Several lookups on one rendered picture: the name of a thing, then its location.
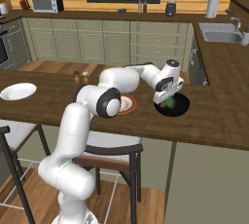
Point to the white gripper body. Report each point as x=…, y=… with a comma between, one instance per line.
x=160, y=97

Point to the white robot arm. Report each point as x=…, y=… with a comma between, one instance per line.
x=74, y=143

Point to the green broccoli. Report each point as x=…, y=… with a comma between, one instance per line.
x=169, y=103

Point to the white bowl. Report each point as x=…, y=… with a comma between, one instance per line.
x=18, y=91

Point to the black plate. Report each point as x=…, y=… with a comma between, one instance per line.
x=181, y=104

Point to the orange rimmed plate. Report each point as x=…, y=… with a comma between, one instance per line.
x=131, y=104

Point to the dark dishwasher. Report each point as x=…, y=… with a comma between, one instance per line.
x=196, y=62

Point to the black stool with white seat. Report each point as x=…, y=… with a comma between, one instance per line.
x=110, y=153
x=14, y=143

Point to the olive base cupboard run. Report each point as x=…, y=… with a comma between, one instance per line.
x=110, y=41

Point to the white salt shaker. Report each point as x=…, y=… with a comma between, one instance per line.
x=85, y=76

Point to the brown pepper shaker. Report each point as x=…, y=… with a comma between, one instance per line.
x=76, y=77

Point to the steel sink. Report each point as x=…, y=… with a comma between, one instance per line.
x=220, y=33

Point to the black toaster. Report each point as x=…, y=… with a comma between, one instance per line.
x=170, y=8

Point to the dark glass bottle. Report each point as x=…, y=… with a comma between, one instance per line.
x=145, y=7

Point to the olive island cabinet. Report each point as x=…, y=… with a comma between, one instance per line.
x=194, y=182

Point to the green glass bottle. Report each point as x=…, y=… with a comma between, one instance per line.
x=140, y=6

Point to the small dark dish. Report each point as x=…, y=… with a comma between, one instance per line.
x=122, y=10

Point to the white paper towel roll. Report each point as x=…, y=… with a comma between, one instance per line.
x=212, y=7

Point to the white soap dispenser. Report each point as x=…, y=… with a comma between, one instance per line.
x=245, y=37

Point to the silver tap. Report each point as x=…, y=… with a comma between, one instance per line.
x=237, y=22

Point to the silver toaster oven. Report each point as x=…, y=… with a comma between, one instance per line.
x=47, y=3

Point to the black oven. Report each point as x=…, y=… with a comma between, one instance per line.
x=7, y=44

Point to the brown knife block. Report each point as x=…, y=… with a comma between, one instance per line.
x=23, y=2

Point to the white utensil pot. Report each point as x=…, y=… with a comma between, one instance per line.
x=3, y=7

